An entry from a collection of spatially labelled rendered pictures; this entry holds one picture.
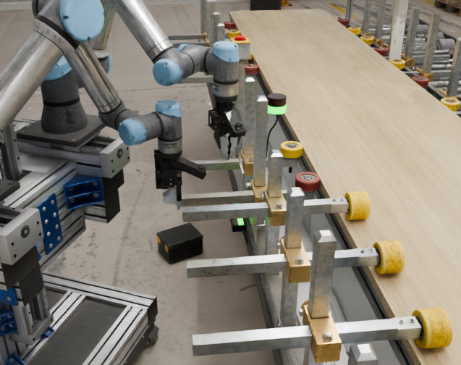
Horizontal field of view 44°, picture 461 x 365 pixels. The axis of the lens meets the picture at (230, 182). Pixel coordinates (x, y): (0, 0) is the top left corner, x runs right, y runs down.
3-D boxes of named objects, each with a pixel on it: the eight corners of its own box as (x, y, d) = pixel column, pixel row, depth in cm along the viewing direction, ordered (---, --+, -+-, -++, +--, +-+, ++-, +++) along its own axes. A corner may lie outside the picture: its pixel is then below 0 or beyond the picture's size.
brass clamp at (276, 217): (268, 227, 155) (268, 211, 153) (260, 202, 167) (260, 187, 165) (290, 225, 156) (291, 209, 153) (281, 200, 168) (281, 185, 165)
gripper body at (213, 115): (229, 124, 181) (229, 87, 176) (241, 133, 175) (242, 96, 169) (207, 127, 178) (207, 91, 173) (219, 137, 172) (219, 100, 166)
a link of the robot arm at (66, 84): (33, 99, 181) (26, 57, 175) (62, 87, 192) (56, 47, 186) (62, 105, 177) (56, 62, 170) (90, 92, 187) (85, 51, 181)
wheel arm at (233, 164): (178, 174, 204) (177, 164, 202) (178, 170, 207) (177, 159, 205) (297, 168, 209) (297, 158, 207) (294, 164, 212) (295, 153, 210)
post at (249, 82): (243, 200, 217) (245, 79, 194) (242, 195, 220) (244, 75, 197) (252, 199, 217) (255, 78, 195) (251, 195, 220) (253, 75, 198)
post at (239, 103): (234, 164, 238) (234, 59, 217) (233, 159, 242) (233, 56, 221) (244, 164, 239) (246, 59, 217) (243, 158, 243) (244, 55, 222)
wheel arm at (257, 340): (193, 358, 111) (192, 344, 110) (192, 345, 115) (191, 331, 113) (436, 337, 116) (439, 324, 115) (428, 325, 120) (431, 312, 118)
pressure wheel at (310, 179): (296, 213, 185) (298, 182, 180) (291, 200, 192) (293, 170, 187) (320, 211, 186) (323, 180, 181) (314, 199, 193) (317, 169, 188)
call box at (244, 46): (231, 61, 216) (231, 41, 212) (229, 56, 222) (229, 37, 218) (250, 61, 217) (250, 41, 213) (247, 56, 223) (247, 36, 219)
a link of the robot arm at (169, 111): (147, 102, 166) (170, 95, 171) (150, 137, 172) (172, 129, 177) (163, 109, 161) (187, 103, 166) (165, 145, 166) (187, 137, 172)
